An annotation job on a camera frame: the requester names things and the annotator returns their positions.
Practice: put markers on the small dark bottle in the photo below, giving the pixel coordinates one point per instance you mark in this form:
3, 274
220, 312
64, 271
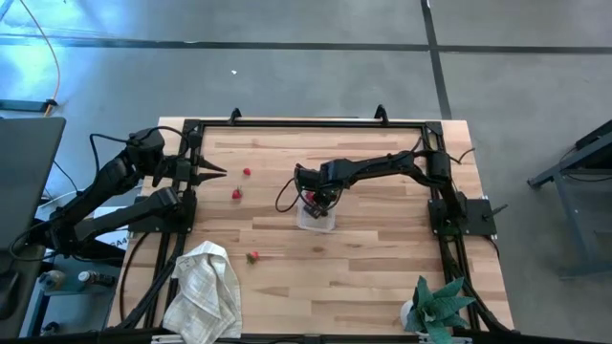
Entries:
50, 328

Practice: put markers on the blue-grey metal bench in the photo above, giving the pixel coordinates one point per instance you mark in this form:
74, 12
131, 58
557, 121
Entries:
578, 239

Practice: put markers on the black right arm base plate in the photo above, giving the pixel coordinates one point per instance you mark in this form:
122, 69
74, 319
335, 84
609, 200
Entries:
480, 217

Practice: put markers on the black aluminium table frame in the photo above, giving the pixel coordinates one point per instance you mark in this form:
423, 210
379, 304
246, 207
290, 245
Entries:
311, 123

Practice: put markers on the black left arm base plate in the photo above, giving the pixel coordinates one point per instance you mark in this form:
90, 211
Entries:
184, 224

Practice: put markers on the small red strawberry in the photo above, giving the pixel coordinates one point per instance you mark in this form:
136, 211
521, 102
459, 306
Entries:
246, 171

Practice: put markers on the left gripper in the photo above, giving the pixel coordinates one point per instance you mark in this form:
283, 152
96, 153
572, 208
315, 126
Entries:
179, 172

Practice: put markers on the white plant pot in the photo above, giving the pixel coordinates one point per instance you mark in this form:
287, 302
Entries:
406, 313

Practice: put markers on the white printed paper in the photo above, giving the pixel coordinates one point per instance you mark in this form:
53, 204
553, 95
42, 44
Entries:
117, 241

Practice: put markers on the green potted plant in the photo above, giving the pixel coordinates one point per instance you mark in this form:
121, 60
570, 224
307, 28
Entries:
437, 310

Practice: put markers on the black base plug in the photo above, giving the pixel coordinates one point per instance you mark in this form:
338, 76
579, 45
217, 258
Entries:
497, 210

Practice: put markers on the blue-grey shelf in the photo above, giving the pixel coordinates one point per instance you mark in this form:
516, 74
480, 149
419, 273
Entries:
72, 306

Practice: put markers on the white checked dish towel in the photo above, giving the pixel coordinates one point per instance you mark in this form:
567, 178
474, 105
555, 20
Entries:
205, 296

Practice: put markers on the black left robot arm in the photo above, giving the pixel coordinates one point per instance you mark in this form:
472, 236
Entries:
110, 175

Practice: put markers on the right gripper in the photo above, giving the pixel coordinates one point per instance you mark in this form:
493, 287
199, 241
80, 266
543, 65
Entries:
322, 179

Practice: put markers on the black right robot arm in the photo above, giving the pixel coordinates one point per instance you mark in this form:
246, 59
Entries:
382, 165

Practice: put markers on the dark bottle white cap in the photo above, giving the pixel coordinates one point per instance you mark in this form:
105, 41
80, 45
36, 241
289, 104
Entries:
95, 277

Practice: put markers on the grey monitor back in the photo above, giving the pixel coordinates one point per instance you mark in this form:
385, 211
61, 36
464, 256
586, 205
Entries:
28, 181

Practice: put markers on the bottle with tan cap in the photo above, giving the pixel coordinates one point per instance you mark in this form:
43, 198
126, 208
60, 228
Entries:
50, 279

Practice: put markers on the clear plastic tupperware container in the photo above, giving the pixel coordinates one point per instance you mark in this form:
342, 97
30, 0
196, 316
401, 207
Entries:
324, 224

